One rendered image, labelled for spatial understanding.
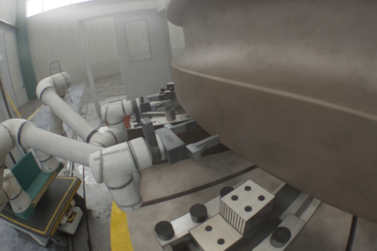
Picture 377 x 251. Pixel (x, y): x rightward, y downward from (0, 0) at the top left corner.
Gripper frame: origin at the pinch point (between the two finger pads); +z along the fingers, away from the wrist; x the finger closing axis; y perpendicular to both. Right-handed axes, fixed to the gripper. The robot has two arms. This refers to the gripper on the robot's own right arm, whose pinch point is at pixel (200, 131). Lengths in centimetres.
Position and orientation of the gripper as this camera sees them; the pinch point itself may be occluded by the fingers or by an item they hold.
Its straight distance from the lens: 53.9
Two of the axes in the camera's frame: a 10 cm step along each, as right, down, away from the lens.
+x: 4.7, 2.6, -8.4
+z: 8.7, -2.7, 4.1
